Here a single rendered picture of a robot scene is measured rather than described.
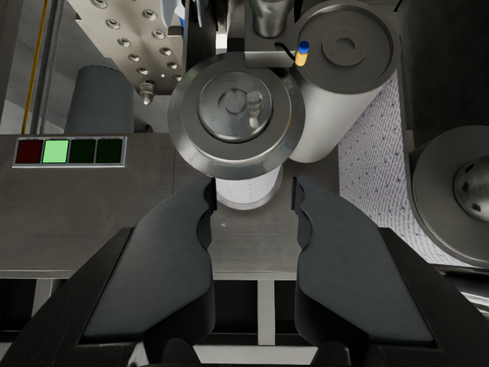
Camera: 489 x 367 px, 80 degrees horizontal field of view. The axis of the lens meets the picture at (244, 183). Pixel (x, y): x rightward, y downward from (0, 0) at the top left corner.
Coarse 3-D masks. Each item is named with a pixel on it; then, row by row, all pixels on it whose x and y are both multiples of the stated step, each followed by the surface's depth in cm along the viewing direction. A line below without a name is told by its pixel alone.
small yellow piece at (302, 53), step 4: (276, 44) 28; (280, 44) 28; (284, 44) 27; (300, 44) 24; (304, 44) 24; (308, 44) 24; (284, 48) 27; (300, 48) 24; (304, 48) 24; (308, 48) 24; (288, 52) 27; (300, 52) 24; (304, 52) 24; (292, 56) 26; (296, 56) 25; (300, 56) 25; (304, 56) 24; (296, 60) 25; (300, 60) 25; (304, 60) 25; (300, 64) 26
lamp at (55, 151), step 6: (48, 144) 66; (54, 144) 66; (60, 144) 65; (66, 144) 65; (48, 150) 65; (54, 150) 65; (60, 150) 65; (66, 150) 65; (48, 156) 65; (54, 156) 65; (60, 156) 65
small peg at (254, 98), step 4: (248, 92) 27; (252, 92) 27; (256, 92) 27; (248, 96) 26; (252, 96) 26; (256, 96) 26; (260, 96) 26; (248, 100) 26; (252, 100) 26; (256, 100) 26; (260, 100) 26; (248, 104) 27; (252, 104) 26; (256, 104) 26; (260, 104) 27; (248, 108) 28; (252, 108) 27; (256, 108) 27; (260, 108) 28; (248, 112) 29; (252, 112) 28; (256, 112) 28; (260, 112) 29; (252, 116) 29; (256, 116) 29
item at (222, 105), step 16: (224, 80) 30; (240, 80) 30; (256, 80) 30; (208, 96) 30; (224, 96) 30; (240, 96) 30; (208, 112) 29; (224, 112) 30; (240, 112) 30; (208, 128) 29; (224, 128) 29; (240, 128) 29; (256, 128) 29
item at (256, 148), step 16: (224, 64) 31; (240, 64) 31; (192, 80) 31; (208, 80) 31; (272, 80) 31; (192, 96) 31; (272, 96) 31; (288, 96) 30; (192, 112) 30; (272, 112) 31; (288, 112) 30; (192, 128) 30; (272, 128) 30; (208, 144) 30; (224, 144) 30; (240, 144) 30; (256, 144) 29; (272, 144) 29; (224, 160) 29; (240, 160) 29
